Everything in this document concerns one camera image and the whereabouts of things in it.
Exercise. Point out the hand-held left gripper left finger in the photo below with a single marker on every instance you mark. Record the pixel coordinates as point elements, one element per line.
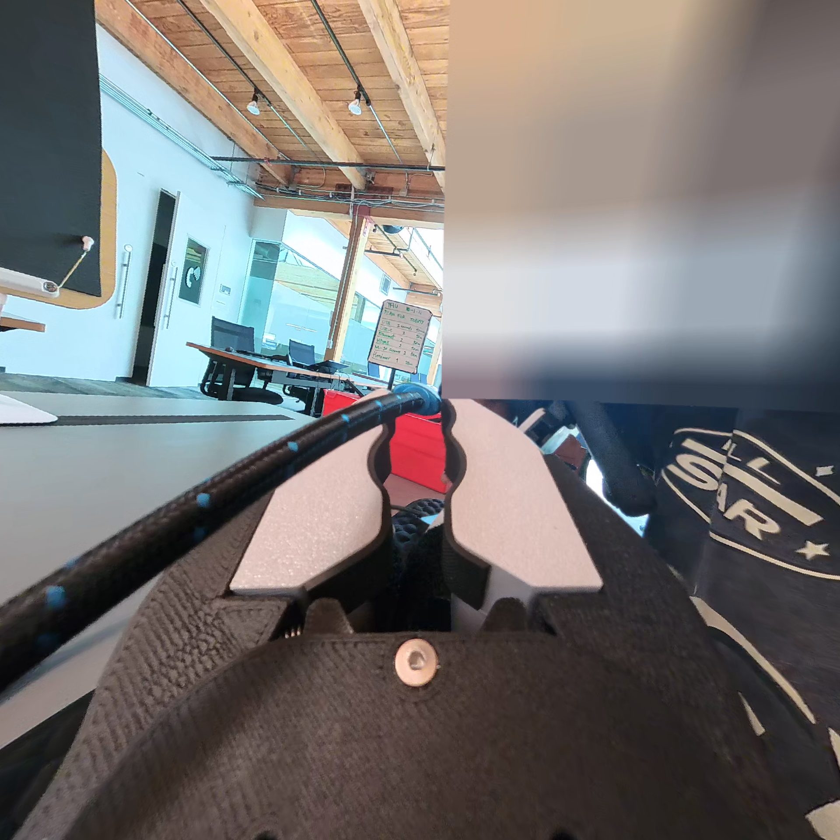
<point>308,525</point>

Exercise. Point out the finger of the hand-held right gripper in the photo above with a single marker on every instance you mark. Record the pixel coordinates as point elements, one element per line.
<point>535,421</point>

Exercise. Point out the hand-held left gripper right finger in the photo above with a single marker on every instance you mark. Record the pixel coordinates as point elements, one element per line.
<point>525,518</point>

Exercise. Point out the red plastic bin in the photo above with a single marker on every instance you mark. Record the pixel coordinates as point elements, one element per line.
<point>417,453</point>

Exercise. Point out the whiteboard on stand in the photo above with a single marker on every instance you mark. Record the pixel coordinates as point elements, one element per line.
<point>401,338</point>

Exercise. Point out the black office chair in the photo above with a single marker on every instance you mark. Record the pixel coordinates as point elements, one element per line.
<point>302,354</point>
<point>233,334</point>

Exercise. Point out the long office desk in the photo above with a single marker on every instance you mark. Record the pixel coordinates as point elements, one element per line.
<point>249,358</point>

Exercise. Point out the dark door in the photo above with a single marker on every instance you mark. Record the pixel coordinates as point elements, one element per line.
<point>157,282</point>

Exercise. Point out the wooden desk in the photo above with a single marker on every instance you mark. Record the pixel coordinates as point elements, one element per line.
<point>19,323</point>

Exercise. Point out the ceiling track light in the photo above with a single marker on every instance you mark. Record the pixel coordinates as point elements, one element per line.
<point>355,103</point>
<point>254,103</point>

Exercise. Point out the black board wooden edge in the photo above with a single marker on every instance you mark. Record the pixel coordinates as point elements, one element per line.
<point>46,131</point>

